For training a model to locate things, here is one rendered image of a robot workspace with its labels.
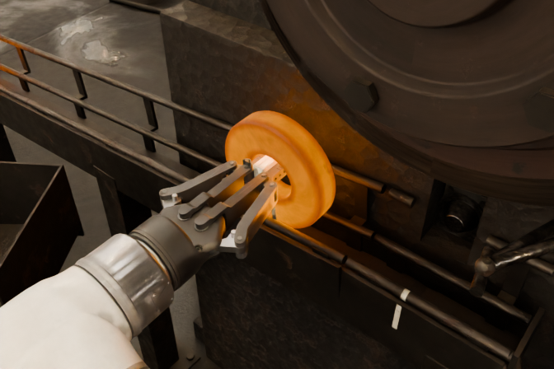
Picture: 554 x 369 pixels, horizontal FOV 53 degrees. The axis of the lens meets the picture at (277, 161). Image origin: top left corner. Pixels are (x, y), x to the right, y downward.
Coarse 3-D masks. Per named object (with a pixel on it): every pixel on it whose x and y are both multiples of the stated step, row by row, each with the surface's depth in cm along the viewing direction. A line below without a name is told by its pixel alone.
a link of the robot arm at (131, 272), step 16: (112, 240) 54; (128, 240) 53; (96, 256) 52; (112, 256) 51; (128, 256) 52; (144, 256) 52; (96, 272) 50; (112, 272) 50; (128, 272) 51; (144, 272) 51; (160, 272) 52; (112, 288) 50; (128, 288) 50; (144, 288) 51; (160, 288) 52; (128, 304) 50; (144, 304) 51; (160, 304) 53; (128, 320) 50; (144, 320) 52
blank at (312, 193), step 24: (264, 120) 64; (288, 120) 64; (240, 144) 68; (264, 144) 65; (288, 144) 62; (312, 144) 63; (288, 168) 65; (312, 168) 62; (288, 192) 70; (312, 192) 64; (288, 216) 70; (312, 216) 66
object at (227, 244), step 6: (234, 234) 58; (222, 240) 58; (228, 240) 58; (246, 240) 58; (222, 246) 57; (228, 246) 57; (234, 246) 57; (246, 246) 58; (210, 252) 58; (234, 252) 58; (240, 252) 57
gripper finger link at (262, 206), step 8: (272, 184) 63; (264, 192) 62; (272, 192) 62; (256, 200) 61; (264, 200) 61; (272, 200) 63; (256, 208) 60; (264, 208) 61; (272, 208) 63; (248, 216) 59; (256, 216) 60; (264, 216) 62; (240, 224) 58; (248, 224) 58; (256, 224) 60; (240, 232) 58; (248, 232) 59; (240, 240) 57; (248, 240) 59; (240, 256) 58
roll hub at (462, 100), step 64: (320, 0) 39; (384, 0) 33; (448, 0) 31; (512, 0) 30; (320, 64) 40; (384, 64) 38; (448, 64) 35; (512, 64) 32; (448, 128) 36; (512, 128) 33
